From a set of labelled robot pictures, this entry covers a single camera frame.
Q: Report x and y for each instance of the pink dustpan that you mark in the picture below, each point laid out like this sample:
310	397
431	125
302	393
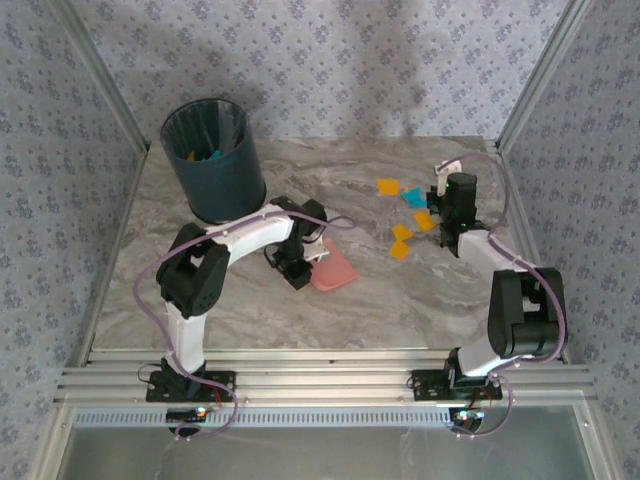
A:
335	272

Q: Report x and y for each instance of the teal paper scrap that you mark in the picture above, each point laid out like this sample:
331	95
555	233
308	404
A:
419	202
212	156
410	195

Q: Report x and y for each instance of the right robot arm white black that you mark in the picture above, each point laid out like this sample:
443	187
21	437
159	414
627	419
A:
480	250

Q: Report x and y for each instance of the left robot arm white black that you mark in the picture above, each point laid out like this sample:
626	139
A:
255	237

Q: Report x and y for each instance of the dark blue trash bin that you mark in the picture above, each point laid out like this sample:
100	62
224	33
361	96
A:
215	185

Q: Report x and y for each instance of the clear plastic bin liner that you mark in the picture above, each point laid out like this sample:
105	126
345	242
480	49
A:
231	125

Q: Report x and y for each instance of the small circuit board with LED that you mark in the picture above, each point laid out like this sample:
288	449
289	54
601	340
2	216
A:
467	417
185	414

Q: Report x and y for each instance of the aluminium table edge rail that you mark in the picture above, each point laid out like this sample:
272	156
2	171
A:
127	200
527	240

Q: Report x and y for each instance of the aluminium frame post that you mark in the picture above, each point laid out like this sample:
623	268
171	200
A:
104	75
542	75

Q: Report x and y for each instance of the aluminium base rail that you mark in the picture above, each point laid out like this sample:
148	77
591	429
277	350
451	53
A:
320	380

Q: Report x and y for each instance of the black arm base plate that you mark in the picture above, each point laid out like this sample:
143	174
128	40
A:
425	387
160	392

